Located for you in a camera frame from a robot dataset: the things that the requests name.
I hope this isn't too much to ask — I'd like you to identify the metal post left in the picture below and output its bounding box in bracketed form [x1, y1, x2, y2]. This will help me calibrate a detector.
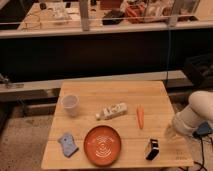
[79, 0, 90, 31]

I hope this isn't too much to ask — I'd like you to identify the metal post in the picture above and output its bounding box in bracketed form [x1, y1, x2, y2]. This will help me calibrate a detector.
[167, 0, 182, 27]
[79, 0, 90, 31]

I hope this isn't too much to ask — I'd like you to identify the white plastic bottle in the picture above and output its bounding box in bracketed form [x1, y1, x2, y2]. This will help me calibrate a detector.
[95, 103, 127, 120]

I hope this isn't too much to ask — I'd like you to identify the orange plate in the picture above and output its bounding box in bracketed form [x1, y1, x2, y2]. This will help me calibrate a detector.
[84, 125, 122, 167]

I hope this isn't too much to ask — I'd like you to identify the wooden table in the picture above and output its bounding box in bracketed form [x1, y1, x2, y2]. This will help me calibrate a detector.
[41, 81, 193, 170]

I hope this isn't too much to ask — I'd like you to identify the black cable on floor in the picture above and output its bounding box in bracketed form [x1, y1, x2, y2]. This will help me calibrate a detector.
[193, 135, 213, 171]

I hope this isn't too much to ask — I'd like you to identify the black power adapter box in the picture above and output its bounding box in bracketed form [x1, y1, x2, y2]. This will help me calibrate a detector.
[196, 122, 213, 136]

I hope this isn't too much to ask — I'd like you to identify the blue sponge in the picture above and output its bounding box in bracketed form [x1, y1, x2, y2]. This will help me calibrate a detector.
[58, 133, 78, 158]

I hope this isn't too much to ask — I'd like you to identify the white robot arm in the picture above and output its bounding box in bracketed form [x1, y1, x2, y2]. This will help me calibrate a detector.
[172, 91, 213, 135]

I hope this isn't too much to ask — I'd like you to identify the metal post right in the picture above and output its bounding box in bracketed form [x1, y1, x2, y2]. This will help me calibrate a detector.
[167, 0, 182, 27]

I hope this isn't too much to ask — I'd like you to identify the orange carrot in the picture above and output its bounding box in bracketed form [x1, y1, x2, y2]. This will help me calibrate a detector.
[137, 106, 144, 129]

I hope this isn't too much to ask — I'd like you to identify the orange tool on bench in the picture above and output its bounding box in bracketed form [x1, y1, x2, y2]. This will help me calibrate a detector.
[125, 4, 145, 24]

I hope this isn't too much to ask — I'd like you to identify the black white eraser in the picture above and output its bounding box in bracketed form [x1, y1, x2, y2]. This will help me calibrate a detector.
[145, 139, 159, 161]

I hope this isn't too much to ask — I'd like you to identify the black bag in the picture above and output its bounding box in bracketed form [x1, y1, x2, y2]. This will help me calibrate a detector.
[102, 10, 124, 25]

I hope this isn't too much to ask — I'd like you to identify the clear plastic cup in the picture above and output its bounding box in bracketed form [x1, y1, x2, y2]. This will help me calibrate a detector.
[61, 95, 79, 117]

